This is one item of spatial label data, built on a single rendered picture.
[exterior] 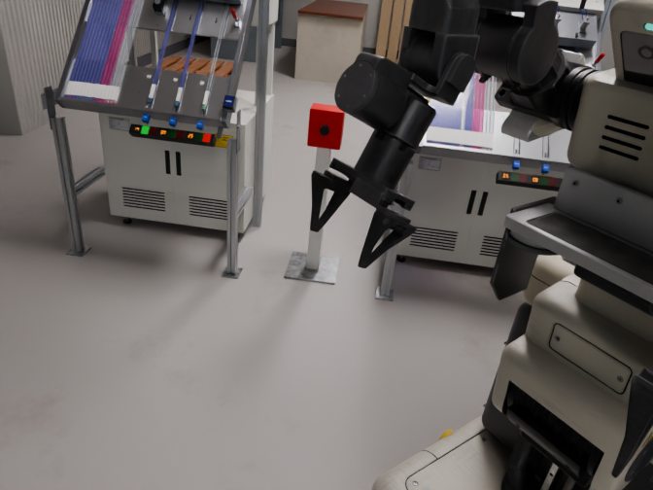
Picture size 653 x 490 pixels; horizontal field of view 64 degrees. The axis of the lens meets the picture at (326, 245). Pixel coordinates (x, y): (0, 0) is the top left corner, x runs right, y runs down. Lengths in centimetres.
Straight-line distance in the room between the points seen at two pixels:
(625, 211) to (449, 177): 175
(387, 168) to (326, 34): 592
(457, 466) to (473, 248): 143
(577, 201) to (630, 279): 16
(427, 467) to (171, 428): 81
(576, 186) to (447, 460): 83
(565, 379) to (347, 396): 111
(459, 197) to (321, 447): 133
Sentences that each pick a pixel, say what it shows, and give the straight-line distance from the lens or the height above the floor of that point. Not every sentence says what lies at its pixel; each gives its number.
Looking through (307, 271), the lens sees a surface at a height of 1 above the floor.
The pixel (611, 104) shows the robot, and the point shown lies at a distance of 75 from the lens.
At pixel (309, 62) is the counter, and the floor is 20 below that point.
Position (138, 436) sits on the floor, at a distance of 177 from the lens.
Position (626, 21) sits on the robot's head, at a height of 128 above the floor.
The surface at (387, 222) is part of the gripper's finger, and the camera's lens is 59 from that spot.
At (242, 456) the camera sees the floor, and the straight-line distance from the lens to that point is 168.
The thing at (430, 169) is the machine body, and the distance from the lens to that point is 243.
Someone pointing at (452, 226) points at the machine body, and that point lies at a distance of 255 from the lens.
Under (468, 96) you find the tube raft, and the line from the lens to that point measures 221.
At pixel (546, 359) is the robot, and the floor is 80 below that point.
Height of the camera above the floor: 131
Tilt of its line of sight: 29 degrees down
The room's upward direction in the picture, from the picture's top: 6 degrees clockwise
